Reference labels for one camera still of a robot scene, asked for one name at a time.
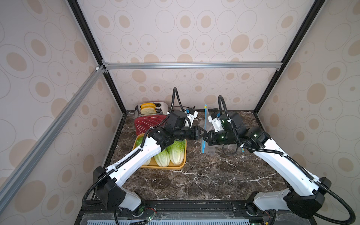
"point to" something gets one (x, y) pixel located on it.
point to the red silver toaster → (143, 123)
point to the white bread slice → (148, 110)
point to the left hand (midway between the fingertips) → (208, 133)
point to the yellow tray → (153, 165)
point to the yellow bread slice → (148, 105)
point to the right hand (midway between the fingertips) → (206, 136)
